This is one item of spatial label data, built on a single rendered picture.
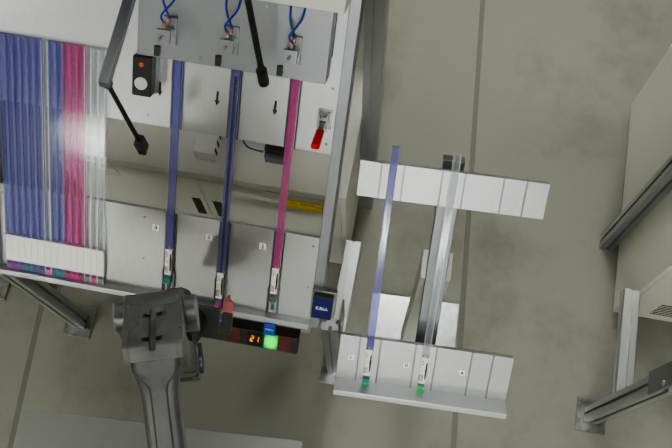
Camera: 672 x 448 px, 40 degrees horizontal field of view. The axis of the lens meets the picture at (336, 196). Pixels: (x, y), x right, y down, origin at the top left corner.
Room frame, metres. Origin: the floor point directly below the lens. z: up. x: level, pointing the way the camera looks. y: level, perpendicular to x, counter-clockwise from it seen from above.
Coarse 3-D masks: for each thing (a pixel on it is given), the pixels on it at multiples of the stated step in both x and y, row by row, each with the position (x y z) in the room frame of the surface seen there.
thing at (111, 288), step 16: (0, 272) 0.52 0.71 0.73; (16, 272) 0.51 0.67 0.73; (32, 272) 0.51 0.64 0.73; (96, 288) 0.47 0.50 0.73; (112, 288) 0.47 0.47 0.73; (128, 288) 0.47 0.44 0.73; (208, 304) 0.43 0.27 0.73; (272, 304) 0.43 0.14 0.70; (272, 320) 0.39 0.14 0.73; (288, 320) 0.39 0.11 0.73; (304, 320) 0.39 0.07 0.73
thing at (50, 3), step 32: (0, 0) 0.92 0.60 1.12; (32, 0) 0.92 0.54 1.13; (64, 0) 0.91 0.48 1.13; (96, 0) 0.90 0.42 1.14; (32, 32) 0.88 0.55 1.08; (64, 32) 0.87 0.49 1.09; (96, 32) 0.86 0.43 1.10; (128, 32) 0.86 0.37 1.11; (128, 64) 0.81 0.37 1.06; (160, 64) 0.81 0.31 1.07; (192, 64) 0.80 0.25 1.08; (128, 96) 0.77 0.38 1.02; (160, 96) 0.76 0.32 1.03; (192, 96) 0.76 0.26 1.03; (224, 96) 0.75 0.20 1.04; (256, 96) 0.75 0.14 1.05; (288, 96) 0.74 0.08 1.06; (320, 96) 0.73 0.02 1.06; (192, 128) 0.71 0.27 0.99; (224, 128) 0.71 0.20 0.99; (256, 128) 0.70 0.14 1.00
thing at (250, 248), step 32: (0, 192) 0.65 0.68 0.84; (128, 224) 0.58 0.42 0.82; (160, 224) 0.58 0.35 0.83; (192, 224) 0.57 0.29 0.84; (128, 256) 0.53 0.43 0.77; (160, 256) 0.52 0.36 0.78; (192, 256) 0.52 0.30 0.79; (256, 256) 0.51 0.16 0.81; (288, 256) 0.50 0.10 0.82; (160, 288) 0.47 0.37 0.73; (192, 288) 0.47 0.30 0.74; (224, 288) 0.46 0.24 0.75; (256, 288) 0.46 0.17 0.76; (288, 288) 0.45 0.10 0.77
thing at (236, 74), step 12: (240, 72) 0.78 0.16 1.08; (228, 132) 0.70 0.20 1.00; (228, 144) 0.68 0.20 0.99; (228, 156) 0.66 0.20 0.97; (228, 168) 0.64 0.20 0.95; (228, 180) 0.63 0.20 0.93; (228, 192) 0.61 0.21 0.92; (228, 204) 0.59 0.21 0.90; (228, 216) 0.57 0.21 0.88; (228, 228) 0.56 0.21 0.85; (216, 300) 0.44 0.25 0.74
